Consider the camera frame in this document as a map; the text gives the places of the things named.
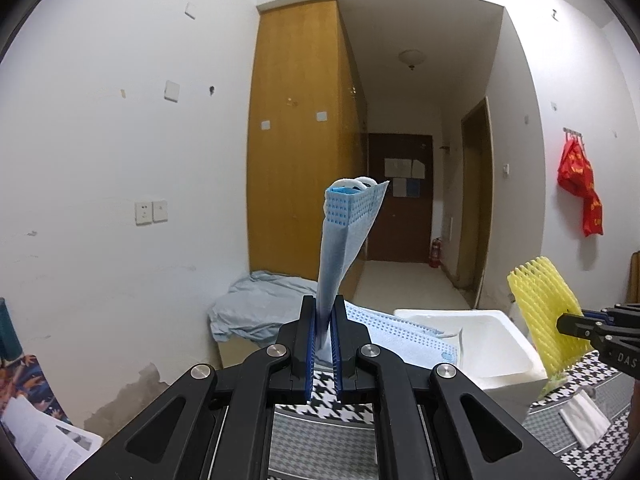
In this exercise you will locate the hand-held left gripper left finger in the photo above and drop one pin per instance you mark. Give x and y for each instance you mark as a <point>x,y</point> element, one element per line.
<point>310,360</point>

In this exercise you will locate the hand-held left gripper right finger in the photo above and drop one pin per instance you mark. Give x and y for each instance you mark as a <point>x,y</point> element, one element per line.
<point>336,365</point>

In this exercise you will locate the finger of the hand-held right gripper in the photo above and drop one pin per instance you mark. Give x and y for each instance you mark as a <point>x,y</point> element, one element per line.
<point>617,311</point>
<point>575,326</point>

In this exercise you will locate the yellow foam net sleeve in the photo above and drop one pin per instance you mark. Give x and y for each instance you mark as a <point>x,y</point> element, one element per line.
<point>540,300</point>

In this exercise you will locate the white foam box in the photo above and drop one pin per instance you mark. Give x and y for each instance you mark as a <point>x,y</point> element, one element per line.
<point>500,355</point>

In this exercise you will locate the blue face mask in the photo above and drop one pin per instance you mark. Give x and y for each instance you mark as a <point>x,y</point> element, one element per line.
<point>345,240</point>
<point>400,336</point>

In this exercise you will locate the white folded tissue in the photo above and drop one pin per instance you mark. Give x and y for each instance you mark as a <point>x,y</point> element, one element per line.
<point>584,419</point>

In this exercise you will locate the light blue crumpled sheet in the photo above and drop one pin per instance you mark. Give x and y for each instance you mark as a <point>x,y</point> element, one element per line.
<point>255,305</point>

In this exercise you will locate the red hanging bag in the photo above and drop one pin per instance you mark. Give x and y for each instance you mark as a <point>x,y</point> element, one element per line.
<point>577,175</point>

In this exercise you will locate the red fire extinguisher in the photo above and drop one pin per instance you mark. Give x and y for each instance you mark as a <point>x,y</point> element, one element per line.
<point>435,254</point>

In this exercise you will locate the dark brown entrance door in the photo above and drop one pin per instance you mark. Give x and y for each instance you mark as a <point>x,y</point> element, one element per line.
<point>400,225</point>

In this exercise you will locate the blue paper notice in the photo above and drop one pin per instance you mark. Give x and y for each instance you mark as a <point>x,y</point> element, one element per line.
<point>413,188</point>

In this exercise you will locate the tall wooden wardrobe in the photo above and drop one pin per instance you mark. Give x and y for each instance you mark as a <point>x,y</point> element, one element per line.
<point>295,160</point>

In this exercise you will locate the white paper notice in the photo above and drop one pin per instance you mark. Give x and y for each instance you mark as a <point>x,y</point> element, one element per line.
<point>418,169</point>
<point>397,167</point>

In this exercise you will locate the colourful patterned cloth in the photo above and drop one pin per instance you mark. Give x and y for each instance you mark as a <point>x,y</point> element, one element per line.
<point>35,385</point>

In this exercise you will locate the printed paper sheets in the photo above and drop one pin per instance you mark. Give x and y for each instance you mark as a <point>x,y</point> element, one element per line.
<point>35,440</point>

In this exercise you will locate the ceiling lamp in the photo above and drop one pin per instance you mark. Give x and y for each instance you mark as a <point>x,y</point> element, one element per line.
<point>411,57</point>

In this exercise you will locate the metal wall hook rack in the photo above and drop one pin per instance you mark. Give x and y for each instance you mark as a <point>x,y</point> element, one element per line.
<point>573,132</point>

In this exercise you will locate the white wall socket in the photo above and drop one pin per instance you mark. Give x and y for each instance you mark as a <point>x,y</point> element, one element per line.
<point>143,213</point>

